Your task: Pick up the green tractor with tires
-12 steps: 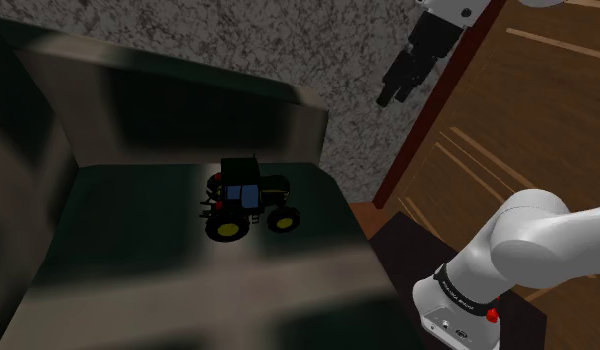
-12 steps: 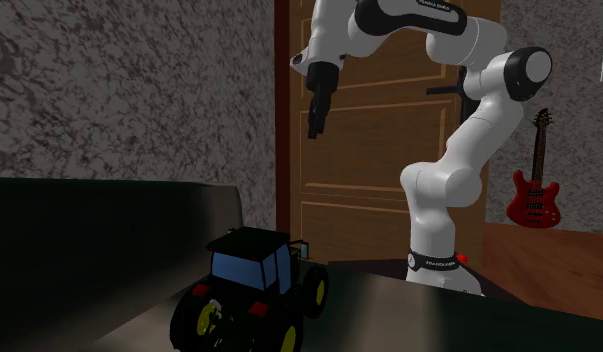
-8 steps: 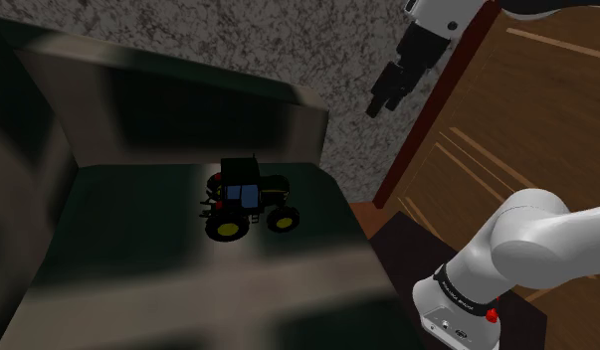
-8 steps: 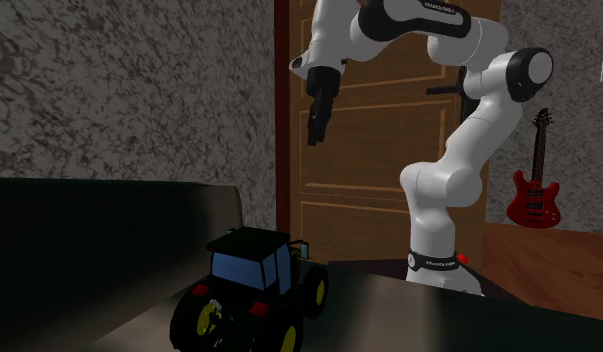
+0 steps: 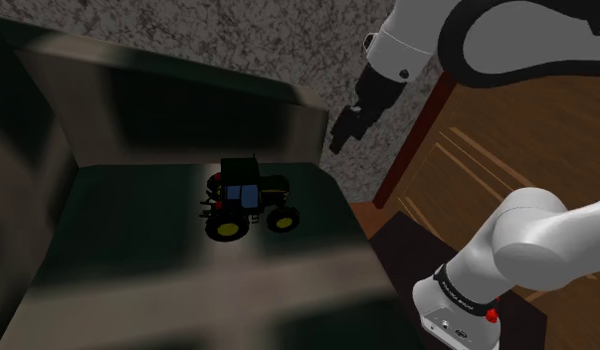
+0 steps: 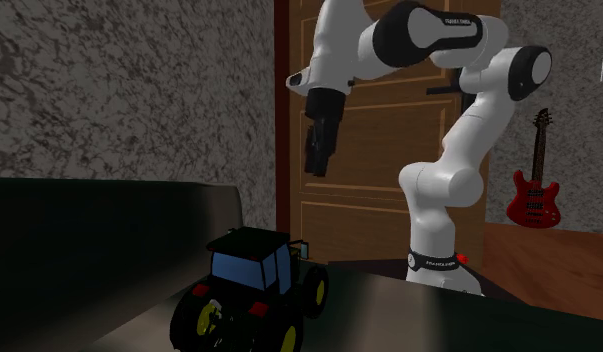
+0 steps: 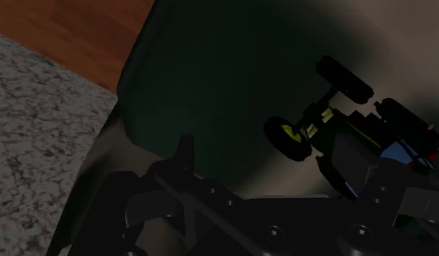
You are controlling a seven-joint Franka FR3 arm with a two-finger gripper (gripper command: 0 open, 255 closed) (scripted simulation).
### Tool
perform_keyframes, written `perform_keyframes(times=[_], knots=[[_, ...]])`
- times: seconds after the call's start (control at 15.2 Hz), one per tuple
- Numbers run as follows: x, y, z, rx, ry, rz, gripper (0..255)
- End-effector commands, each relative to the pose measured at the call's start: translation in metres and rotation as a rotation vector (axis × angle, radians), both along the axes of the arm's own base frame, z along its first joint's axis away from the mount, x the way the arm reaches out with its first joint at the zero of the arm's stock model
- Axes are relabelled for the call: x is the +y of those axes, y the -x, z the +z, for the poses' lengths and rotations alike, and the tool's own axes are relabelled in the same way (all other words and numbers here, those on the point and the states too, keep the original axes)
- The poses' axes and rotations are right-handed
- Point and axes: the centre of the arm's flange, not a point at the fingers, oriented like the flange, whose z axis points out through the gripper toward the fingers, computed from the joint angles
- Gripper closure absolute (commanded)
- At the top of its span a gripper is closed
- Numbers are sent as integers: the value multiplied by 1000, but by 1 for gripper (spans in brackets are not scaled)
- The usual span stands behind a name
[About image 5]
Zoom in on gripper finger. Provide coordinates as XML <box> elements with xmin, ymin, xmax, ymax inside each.
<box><xmin>328</xmin><ymin>104</ymin><xmax>362</xmax><ymax>156</ymax></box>

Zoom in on dark green sofa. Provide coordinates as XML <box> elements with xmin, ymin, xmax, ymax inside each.
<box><xmin>0</xmin><ymin>14</ymin><xmax>425</xmax><ymax>350</ymax></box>

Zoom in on toy tractor with yellow wheels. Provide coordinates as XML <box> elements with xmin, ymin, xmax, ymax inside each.
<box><xmin>198</xmin><ymin>153</ymin><xmax>301</xmax><ymax>244</ymax></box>

